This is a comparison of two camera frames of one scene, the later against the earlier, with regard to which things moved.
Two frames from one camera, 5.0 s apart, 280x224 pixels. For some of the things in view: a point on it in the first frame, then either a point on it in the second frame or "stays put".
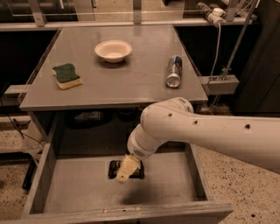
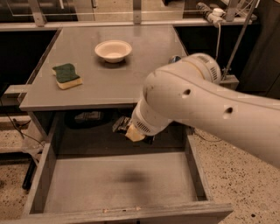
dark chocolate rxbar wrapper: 114,167 -> 122,124
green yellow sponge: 66,76 stays put
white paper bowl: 113,51 stays put
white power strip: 215,16 stays put
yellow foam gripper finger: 129,165 -> 134,134
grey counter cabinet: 94,82 stays put
